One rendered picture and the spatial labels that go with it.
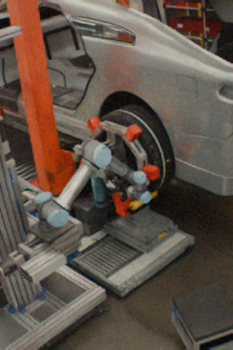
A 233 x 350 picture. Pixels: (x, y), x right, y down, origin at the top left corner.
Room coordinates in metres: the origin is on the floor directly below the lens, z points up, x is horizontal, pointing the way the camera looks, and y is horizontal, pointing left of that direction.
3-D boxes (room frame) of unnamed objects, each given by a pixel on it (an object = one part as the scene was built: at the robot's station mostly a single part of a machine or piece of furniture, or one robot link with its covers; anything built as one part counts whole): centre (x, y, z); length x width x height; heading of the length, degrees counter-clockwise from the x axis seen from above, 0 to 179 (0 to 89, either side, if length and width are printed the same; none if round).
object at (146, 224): (3.22, -0.15, 0.32); 0.40 x 0.30 x 0.28; 40
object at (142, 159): (3.11, -0.01, 0.85); 0.54 x 0.07 x 0.54; 40
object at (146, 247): (3.23, -0.13, 0.13); 0.50 x 0.36 x 0.10; 40
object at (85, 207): (3.38, 0.18, 0.26); 0.42 x 0.18 x 0.35; 130
